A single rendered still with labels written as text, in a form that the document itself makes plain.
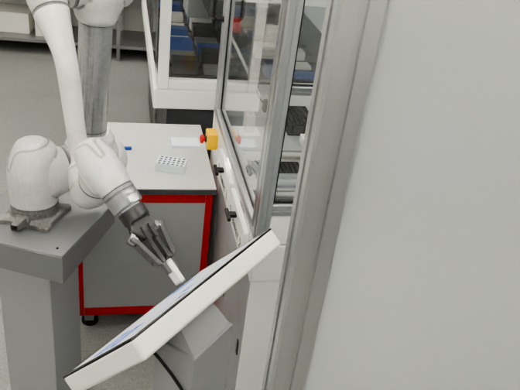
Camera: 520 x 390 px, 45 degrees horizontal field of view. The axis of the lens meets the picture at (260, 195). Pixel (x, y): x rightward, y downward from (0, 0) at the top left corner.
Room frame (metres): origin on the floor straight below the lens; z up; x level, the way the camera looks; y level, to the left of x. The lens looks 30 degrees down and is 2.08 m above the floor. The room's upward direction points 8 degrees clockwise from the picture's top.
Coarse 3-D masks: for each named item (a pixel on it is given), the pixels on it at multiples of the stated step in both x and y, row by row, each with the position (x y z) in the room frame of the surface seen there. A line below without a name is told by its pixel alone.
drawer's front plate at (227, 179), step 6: (222, 150) 2.28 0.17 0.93; (222, 156) 2.22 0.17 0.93; (222, 162) 2.20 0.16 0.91; (228, 168) 2.14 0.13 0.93; (222, 174) 2.18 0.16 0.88; (228, 174) 2.09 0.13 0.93; (228, 180) 2.04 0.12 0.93; (222, 186) 2.15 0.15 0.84; (228, 186) 2.03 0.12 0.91; (228, 192) 2.02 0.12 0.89; (228, 198) 2.02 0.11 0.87; (228, 204) 2.02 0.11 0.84
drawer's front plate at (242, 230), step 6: (234, 192) 1.96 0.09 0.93; (234, 198) 1.92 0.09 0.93; (234, 204) 1.89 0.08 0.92; (240, 204) 1.88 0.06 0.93; (234, 210) 1.88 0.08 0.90; (240, 210) 1.84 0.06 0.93; (240, 216) 1.81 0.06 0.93; (234, 222) 1.86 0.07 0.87; (240, 222) 1.78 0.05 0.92; (240, 228) 1.77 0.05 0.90; (246, 228) 1.74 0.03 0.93; (234, 234) 1.84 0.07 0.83; (240, 234) 1.76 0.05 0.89; (246, 234) 1.72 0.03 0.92; (246, 240) 1.72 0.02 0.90; (240, 246) 1.74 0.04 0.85
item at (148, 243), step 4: (140, 228) 1.36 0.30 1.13; (144, 228) 1.36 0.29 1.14; (144, 232) 1.35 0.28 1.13; (148, 232) 1.36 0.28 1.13; (148, 236) 1.35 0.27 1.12; (148, 240) 1.35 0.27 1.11; (144, 244) 1.35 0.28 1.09; (148, 244) 1.35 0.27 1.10; (152, 244) 1.35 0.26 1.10; (148, 248) 1.35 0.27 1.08; (152, 248) 1.34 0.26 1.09; (156, 248) 1.34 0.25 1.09; (152, 252) 1.34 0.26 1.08; (156, 252) 1.33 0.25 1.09; (160, 252) 1.34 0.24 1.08; (156, 256) 1.33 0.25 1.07; (160, 256) 1.33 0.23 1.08; (164, 260) 1.33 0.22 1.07
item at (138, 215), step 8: (136, 208) 1.38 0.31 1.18; (144, 208) 1.39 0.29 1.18; (120, 216) 1.37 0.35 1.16; (128, 216) 1.36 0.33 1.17; (136, 216) 1.36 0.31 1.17; (144, 216) 1.40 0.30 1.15; (128, 224) 1.36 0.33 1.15; (136, 224) 1.36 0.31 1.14; (144, 224) 1.38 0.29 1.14; (128, 232) 1.35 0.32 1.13; (136, 232) 1.35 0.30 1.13; (144, 240) 1.35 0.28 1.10
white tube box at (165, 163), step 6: (162, 156) 2.41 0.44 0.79; (168, 156) 2.41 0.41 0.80; (174, 156) 2.42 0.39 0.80; (156, 162) 2.34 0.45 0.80; (162, 162) 2.35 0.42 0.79; (168, 162) 2.36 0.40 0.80; (174, 162) 2.37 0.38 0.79; (180, 162) 2.37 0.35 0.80; (186, 162) 2.40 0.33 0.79; (156, 168) 2.33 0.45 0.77; (162, 168) 2.33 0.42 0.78; (168, 168) 2.33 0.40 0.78; (174, 168) 2.33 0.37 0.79; (180, 168) 2.33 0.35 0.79
